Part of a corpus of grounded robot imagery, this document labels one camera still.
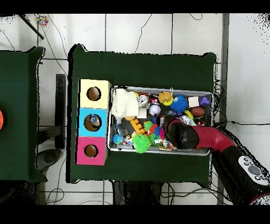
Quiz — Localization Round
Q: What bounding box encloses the wooden box with three holes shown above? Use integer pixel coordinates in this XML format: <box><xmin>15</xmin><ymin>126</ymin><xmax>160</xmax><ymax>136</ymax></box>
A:
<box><xmin>74</xmin><ymin>78</ymin><xmax>112</xmax><ymax>166</ymax></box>

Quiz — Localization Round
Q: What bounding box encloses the orange plush toy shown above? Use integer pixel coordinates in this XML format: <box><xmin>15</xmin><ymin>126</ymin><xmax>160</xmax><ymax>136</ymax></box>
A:
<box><xmin>158</xmin><ymin>91</ymin><xmax>172</xmax><ymax>104</ymax></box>

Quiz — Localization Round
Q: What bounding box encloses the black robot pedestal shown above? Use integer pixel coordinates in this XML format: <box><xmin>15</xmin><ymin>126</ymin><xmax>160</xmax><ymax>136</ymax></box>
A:
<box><xmin>111</xmin><ymin>180</ymin><xmax>165</xmax><ymax>205</ymax></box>

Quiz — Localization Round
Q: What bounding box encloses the side table with green cloth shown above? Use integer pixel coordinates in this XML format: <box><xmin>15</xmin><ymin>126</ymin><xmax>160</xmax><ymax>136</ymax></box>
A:
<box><xmin>0</xmin><ymin>46</ymin><xmax>47</xmax><ymax>183</ymax></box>

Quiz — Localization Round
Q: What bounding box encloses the shallow wire mesh bin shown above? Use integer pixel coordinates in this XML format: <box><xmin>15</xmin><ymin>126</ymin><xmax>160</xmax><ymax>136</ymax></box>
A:
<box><xmin>107</xmin><ymin>85</ymin><xmax>214</xmax><ymax>156</ymax></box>

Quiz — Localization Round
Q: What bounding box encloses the black upright panel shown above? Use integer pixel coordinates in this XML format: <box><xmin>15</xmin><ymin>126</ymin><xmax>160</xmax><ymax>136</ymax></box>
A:
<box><xmin>55</xmin><ymin>73</ymin><xmax>66</xmax><ymax>150</ymax></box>

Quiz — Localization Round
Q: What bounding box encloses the cream waffle cloth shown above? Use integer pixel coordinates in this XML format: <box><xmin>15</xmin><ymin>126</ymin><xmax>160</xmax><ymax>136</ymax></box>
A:
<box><xmin>111</xmin><ymin>88</ymin><xmax>140</xmax><ymax>118</ymax></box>

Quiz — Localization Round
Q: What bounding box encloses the plain wooden block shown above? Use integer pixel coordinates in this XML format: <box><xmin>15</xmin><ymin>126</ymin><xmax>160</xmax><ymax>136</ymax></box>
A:
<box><xmin>187</xmin><ymin>96</ymin><xmax>200</xmax><ymax>108</ymax></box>

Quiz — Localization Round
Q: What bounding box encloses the crushed clear plastic bottle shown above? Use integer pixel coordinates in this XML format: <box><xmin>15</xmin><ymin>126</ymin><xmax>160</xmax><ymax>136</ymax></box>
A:
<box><xmin>89</xmin><ymin>115</ymin><xmax>100</xmax><ymax>127</ymax></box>

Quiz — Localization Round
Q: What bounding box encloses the bag of colourful beads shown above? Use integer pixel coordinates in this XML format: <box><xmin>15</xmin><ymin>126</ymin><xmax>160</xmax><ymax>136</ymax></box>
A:
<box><xmin>34</xmin><ymin>14</ymin><xmax>50</xmax><ymax>27</ymax></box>

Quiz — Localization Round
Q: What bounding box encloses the blue spiky ball with eyes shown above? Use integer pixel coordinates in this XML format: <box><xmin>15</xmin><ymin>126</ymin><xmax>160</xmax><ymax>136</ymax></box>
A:
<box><xmin>169</xmin><ymin>94</ymin><xmax>189</xmax><ymax>113</ymax></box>

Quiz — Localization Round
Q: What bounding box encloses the brown toy football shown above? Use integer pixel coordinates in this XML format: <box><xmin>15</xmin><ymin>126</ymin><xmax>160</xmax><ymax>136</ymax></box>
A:
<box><xmin>190</xmin><ymin>106</ymin><xmax>206</xmax><ymax>118</ymax></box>

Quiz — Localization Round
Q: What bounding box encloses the green spiky rubber ball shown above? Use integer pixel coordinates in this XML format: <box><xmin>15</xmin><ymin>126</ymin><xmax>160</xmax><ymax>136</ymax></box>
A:
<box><xmin>131</xmin><ymin>134</ymin><xmax>151</xmax><ymax>154</ymax></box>

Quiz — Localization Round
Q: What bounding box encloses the white baseball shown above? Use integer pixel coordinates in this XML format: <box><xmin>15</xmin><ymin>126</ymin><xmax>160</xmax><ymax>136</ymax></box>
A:
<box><xmin>149</xmin><ymin>104</ymin><xmax>162</xmax><ymax>116</ymax></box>

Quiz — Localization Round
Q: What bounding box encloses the opened silver drink can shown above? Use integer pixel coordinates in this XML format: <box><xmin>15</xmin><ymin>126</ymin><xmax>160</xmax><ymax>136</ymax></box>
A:
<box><xmin>137</xmin><ymin>95</ymin><xmax>150</xmax><ymax>107</ymax></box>

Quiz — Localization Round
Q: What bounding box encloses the black rod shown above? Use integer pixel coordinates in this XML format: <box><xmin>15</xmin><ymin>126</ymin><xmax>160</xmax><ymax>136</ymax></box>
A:
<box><xmin>18</xmin><ymin>14</ymin><xmax>45</xmax><ymax>40</ymax></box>

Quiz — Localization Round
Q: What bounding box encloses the black cable with plug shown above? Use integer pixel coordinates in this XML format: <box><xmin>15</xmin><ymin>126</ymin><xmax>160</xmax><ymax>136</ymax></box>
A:
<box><xmin>213</xmin><ymin>119</ymin><xmax>270</xmax><ymax>128</ymax></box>

